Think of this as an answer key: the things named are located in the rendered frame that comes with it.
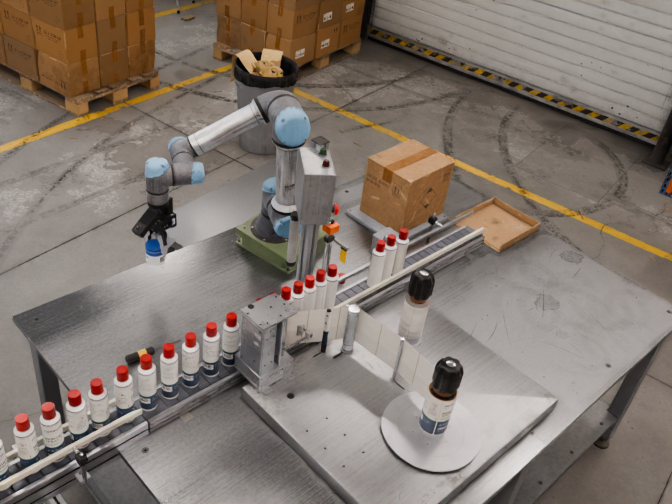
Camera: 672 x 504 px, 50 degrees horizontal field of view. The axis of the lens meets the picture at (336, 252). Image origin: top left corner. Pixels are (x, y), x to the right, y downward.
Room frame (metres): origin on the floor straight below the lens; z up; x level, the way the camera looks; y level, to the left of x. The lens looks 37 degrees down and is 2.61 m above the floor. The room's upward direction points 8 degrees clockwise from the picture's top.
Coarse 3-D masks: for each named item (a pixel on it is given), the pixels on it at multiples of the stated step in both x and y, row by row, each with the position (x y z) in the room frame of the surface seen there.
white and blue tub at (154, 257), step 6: (150, 240) 2.03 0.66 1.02; (156, 240) 2.04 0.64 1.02; (150, 246) 2.00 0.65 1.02; (156, 246) 2.00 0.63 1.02; (150, 252) 1.98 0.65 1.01; (156, 252) 1.98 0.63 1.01; (150, 258) 1.98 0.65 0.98; (156, 258) 1.98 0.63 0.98; (162, 258) 2.00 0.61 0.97; (150, 264) 1.98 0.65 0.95; (156, 264) 1.98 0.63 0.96
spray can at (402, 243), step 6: (402, 228) 2.25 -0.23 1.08; (402, 234) 2.22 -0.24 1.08; (396, 240) 2.23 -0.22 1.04; (402, 240) 2.22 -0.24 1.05; (408, 240) 2.24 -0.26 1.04; (402, 246) 2.21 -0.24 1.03; (396, 252) 2.22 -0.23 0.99; (402, 252) 2.21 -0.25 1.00; (396, 258) 2.21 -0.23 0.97; (402, 258) 2.22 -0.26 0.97; (396, 264) 2.21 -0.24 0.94; (402, 264) 2.22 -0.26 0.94; (396, 270) 2.21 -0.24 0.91
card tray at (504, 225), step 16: (480, 208) 2.86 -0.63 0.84; (496, 208) 2.90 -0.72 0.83; (512, 208) 2.87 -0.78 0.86; (464, 224) 2.72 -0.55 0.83; (480, 224) 2.74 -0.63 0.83; (496, 224) 2.76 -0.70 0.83; (512, 224) 2.78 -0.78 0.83; (528, 224) 2.80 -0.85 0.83; (496, 240) 2.63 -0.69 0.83; (512, 240) 2.61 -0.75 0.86
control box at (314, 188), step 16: (304, 160) 1.97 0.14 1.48; (320, 160) 1.98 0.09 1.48; (304, 176) 1.89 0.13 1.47; (320, 176) 1.90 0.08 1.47; (304, 192) 1.89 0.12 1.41; (320, 192) 1.90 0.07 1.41; (304, 208) 1.89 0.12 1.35; (320, 208) 1.90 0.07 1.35; (304, 224) 1.89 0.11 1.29; (320, 224) 1.90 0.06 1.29
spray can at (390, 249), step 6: (390, 234) 2.20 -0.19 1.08; (390, 240) 2.17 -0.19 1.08; (390, 246) 2.17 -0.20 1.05; (396, 246) 2.19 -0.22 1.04; (390, 252) 2.16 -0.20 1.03; (390, 258) 2.16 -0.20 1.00; (384, 264) 2.16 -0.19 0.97; (390, 264) 2.16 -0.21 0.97; (384, 270) 2.16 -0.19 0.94; (390, 270) 2.17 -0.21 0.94; (384, 276) 2.16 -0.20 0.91; (390, 276) 2.18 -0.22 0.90
